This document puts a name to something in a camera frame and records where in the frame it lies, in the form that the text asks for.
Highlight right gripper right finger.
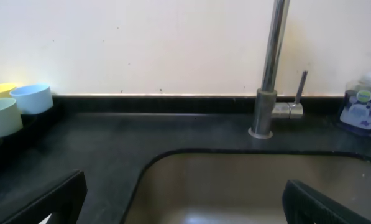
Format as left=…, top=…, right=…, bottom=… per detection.
left=281, top=179, right=371, bottom=224

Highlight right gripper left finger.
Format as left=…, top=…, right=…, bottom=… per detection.
left=1, top=169, right=88, bottom=224

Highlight steel sink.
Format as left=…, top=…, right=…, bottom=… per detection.
left=119, top=148, right=371, bottom=224

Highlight green cup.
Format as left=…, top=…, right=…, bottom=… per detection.
left=0, top=97, right=24, bottom=139

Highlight blue cup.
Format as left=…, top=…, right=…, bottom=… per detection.
left=9, top=83, right=54, bottom=116

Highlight blue soap bottle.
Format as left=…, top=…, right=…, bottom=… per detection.
left=335, top=68, right=371, bottom=138

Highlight steel tap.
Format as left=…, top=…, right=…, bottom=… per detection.
left=247, top=0, right=309, bottom=140

